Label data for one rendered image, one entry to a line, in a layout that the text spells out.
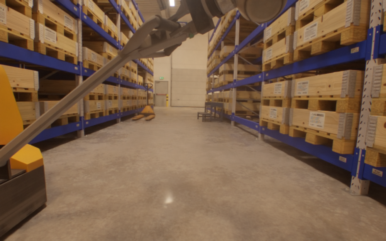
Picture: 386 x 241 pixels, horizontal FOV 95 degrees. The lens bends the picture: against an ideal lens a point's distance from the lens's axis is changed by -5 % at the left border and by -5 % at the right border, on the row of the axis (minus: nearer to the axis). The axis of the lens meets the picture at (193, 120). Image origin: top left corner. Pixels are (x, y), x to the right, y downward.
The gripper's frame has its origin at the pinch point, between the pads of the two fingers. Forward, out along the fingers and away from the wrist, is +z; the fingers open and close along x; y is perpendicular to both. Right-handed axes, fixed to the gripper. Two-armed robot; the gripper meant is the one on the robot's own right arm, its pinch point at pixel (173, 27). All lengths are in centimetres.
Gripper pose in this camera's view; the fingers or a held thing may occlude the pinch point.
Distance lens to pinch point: 73.4
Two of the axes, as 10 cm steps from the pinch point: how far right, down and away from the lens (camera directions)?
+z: -8.4, 2.6, 4.8
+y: -4.1, 2.8, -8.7
